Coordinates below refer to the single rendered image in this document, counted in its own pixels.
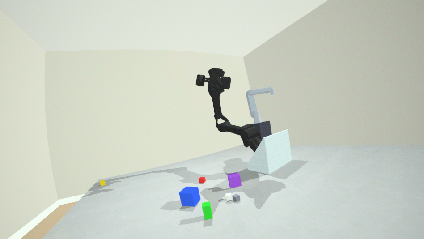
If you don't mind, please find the blue cube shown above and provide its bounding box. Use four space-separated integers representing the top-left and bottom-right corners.
179 187 200 207

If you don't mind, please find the purple block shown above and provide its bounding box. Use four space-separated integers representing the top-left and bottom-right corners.
227 172 241 188

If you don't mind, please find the green block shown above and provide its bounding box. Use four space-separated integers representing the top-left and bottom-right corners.
204 211 213 220
202 202 211 214

